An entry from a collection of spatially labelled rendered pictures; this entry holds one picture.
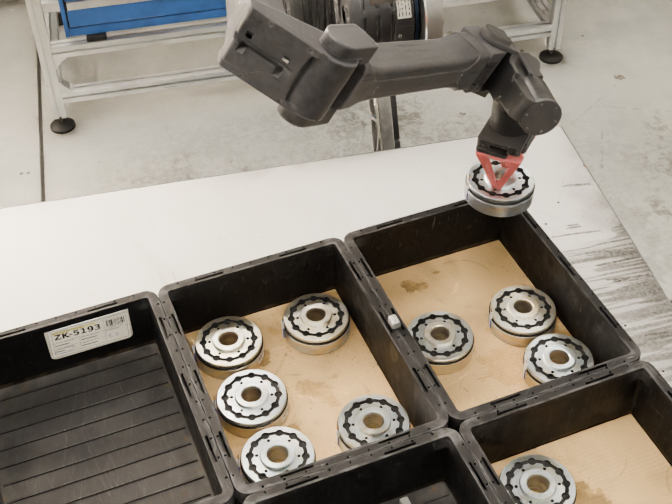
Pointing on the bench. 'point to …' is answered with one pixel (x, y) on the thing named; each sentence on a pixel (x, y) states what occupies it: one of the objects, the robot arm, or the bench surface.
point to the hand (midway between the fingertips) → (502, 174)
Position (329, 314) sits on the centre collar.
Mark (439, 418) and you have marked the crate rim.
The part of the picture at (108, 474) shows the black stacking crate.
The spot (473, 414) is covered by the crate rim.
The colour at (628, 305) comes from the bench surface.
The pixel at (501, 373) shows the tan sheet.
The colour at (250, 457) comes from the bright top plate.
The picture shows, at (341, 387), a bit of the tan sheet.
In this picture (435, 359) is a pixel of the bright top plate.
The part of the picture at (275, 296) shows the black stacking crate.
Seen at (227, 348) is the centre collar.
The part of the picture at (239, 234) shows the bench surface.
